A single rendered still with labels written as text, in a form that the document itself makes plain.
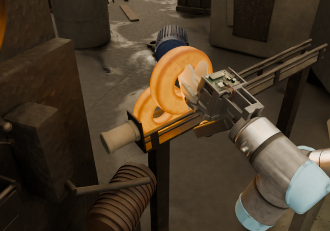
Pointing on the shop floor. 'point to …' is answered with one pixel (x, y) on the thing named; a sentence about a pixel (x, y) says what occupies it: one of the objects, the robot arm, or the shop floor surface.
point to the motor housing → (122, 201)
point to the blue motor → (170, 40)
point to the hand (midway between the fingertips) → (182, 73)
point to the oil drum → (81, 13)
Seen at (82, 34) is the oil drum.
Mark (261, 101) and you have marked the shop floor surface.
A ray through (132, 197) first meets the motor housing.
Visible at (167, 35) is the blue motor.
